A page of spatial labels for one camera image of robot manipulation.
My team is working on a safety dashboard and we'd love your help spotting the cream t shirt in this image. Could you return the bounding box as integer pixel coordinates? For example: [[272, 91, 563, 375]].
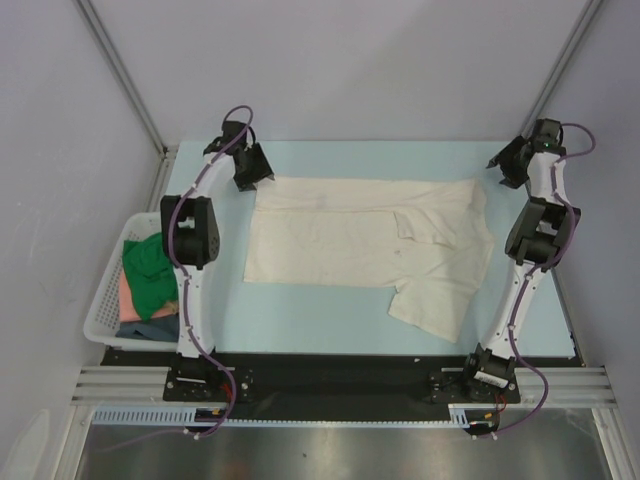
[[244, 177, 494, 343]]

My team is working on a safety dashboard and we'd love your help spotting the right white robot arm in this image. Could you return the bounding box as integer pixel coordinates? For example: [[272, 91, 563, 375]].
[[461, 131, 580, 403]]

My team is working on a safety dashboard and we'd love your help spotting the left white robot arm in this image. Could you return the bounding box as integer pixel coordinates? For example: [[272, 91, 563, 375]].
[[160, 143, 274, 400]]

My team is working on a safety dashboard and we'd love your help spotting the green t shirt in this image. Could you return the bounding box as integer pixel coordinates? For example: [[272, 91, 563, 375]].
[[122, 233, 178, 321]]

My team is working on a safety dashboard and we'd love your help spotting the blue t shirt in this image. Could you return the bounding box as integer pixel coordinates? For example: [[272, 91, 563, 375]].
[[116, 315, 180, 342]]

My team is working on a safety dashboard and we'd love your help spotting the pink t shirt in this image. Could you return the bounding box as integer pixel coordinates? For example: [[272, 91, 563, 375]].
[[118, 273, 177, 323]]

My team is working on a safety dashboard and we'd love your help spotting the white plastic laundry basket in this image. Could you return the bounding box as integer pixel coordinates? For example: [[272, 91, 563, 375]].
[[83, 212, 177, 352]]

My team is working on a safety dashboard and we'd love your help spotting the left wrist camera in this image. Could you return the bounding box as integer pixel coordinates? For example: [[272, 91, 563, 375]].
[[203, 120, 256, 155]]

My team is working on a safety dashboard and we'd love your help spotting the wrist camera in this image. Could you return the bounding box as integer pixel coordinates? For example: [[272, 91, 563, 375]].
[[203, 120, 256, 155], [530, 118, 564, 152]]

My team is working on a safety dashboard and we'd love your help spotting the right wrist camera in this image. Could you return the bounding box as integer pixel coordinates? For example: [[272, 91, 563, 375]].
[[530, 118, 564, 152]]

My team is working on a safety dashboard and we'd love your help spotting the left aluminium corner post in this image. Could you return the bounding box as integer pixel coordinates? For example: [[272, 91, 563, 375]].
[[73, 0, 169, 154]]

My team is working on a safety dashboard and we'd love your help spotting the aluminium corner post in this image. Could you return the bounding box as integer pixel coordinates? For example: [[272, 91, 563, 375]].
[[516, 0, 606, 136], [73, 0, 169, 154]]

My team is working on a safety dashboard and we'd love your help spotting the right aluminium corner post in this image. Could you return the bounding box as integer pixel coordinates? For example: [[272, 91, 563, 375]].
[[516, 0, 606, 136]]

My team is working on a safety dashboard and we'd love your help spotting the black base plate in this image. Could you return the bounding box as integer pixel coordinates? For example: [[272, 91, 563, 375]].
[[99, 351, 531, 422]]

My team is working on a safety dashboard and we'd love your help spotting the aluminium frame rail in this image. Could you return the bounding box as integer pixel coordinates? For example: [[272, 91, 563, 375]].
[[71, 366, 617, 409]]

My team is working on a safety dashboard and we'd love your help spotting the white slotted cable duct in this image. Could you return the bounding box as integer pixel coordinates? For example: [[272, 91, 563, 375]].
[[93, 403, 501, 429]]

